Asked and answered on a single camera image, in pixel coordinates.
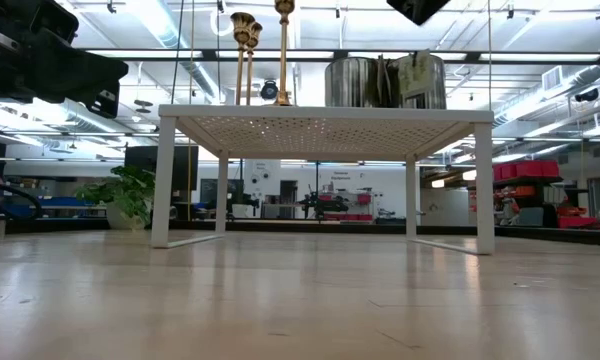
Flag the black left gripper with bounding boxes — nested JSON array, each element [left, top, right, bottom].
[[0, 0, 130, 120]]

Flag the black display panel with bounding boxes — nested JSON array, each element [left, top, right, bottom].
[[124, 144, 200, 177]]

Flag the green potted plant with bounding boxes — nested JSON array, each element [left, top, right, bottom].
[[74, 164, 156, 231]]

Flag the white perforated riser shelf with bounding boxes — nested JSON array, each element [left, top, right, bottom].
[[149, 103, 495, 256]]

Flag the black ceiling spotlight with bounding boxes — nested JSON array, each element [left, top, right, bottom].
[[259, 79, 280, 101]]

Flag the red storage bins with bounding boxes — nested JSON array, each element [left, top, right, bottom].
[[492, 159, 564, 184]]

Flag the white shelf with red bins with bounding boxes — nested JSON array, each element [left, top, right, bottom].
[[322, 187, 374, 222]]

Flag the red storage crate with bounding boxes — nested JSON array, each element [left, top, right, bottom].
[[557, 215, 600, 230]]

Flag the tan hanging cord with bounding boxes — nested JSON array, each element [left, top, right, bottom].
[[487, 0, 494, 112]]

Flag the black overhead frame crossbar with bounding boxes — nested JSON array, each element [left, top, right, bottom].
[[77, 48, 600, 65]]

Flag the black hanging cable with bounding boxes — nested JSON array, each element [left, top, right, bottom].
[[172, 0, 186, 105], [215, 0, 222, 104]]

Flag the white cable loop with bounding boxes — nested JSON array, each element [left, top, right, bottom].
[[209, 7, 237, 38]]

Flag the black aluminium table frame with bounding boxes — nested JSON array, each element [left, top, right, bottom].
[[0, 214, 600, 249]]

